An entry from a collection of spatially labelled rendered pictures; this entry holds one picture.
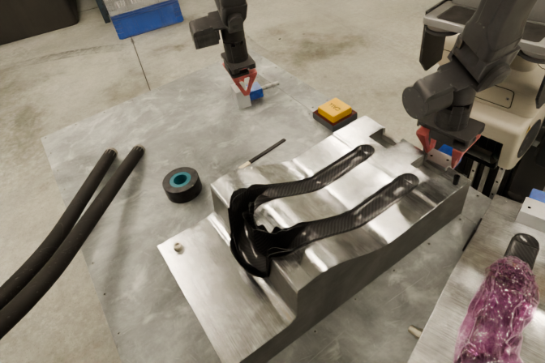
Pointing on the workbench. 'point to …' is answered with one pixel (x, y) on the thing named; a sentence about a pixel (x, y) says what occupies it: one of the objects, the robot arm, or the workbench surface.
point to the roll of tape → (182, 185)
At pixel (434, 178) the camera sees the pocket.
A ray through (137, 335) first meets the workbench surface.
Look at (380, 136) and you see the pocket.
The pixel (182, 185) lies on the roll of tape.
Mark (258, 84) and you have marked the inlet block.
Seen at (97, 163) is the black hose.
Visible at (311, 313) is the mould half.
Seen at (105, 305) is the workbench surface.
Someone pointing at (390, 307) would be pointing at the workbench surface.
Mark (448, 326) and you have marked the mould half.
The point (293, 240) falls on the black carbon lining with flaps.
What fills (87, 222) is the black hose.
